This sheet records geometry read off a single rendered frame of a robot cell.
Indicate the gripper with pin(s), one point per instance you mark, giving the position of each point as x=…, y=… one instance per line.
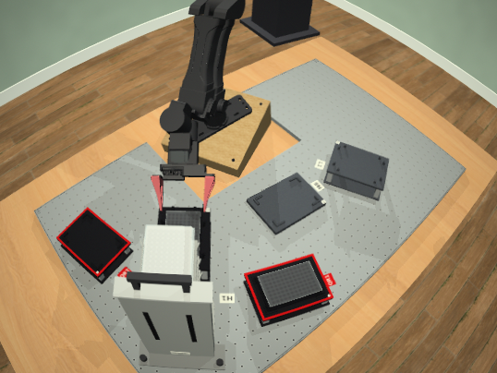
x=178, y=172

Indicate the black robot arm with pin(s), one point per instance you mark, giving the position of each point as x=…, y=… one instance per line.
x=200, y=99

